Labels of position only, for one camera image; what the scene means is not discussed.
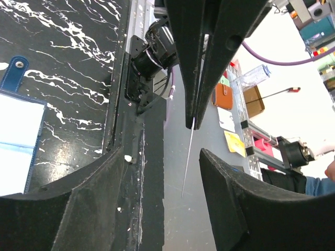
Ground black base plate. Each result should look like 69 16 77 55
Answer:
105 36 166 250

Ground clear plastic water bottle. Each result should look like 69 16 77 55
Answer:
238 64 271 91

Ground navy blue card holder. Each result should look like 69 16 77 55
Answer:
1 55 47 196

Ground orange leather wallet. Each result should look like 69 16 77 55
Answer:
212 83 233 110

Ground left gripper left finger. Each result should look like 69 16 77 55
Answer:
1 147 124 250

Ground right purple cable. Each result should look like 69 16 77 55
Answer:
240 40 335 66

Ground mint green wallet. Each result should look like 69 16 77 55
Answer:
220 75 230 87

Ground yellow card on desk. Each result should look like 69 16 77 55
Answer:
224 131 246 158

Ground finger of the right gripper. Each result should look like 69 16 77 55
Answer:
164 0 206 128
195 1 268 130

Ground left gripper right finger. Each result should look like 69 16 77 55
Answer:
199 149 334 250

